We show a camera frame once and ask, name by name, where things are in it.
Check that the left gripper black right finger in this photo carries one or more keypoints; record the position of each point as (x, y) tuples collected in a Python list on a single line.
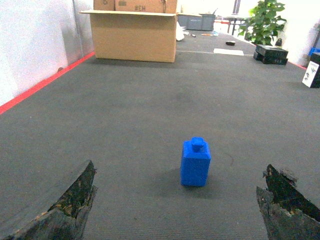
[(286, 213)]

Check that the small black round object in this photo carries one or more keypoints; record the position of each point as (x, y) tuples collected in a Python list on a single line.
[(230, 43)]

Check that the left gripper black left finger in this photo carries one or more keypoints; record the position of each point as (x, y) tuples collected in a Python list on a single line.
[(58, 211)]

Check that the upper cardboard box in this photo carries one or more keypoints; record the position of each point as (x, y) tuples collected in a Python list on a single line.
[(146, 6)]

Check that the blue bottle-shaped part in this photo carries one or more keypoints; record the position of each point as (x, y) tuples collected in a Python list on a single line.
[(195, 162)]

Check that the white flat sheet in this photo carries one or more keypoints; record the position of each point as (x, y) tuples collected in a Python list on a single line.
[(228, 52)]

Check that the stacked black flat boxes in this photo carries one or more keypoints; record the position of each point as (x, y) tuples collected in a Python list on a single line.
[(268, 54)]

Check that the green potted plant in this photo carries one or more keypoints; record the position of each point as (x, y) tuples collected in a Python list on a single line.
[(264, 23)]

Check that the large cardboard box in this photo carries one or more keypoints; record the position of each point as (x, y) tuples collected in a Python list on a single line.
[(133, 36)]

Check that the grey plastic crate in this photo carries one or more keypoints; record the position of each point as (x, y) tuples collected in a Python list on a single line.
[(200, 22)]

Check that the red conveyor side rail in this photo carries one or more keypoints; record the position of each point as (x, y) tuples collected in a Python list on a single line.
[(40, 85)]

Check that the upright black white box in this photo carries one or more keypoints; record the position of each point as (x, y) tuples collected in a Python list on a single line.
[(311, 77)]

